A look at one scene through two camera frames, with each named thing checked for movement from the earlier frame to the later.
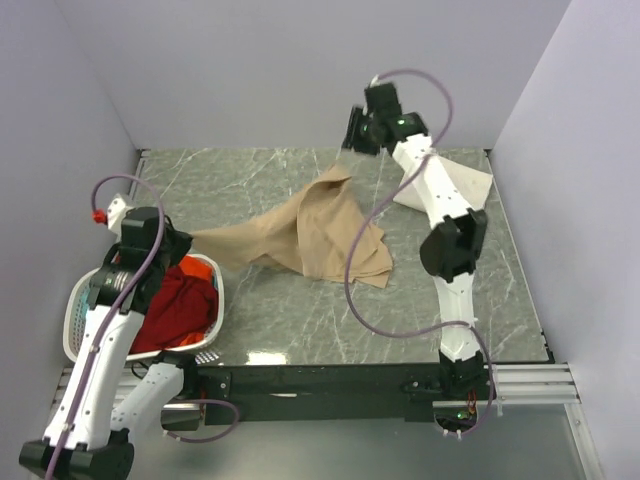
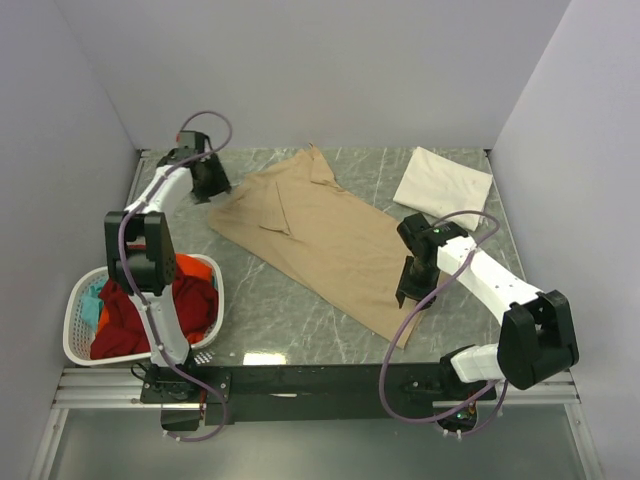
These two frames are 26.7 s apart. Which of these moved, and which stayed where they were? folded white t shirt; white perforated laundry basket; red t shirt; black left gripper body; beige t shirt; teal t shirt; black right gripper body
Moved: black left gripper body; black right gripper body; beige t shirt
Stayed: white perforated laundry basket; folded white t shirt; teal t shirt; red t shirt
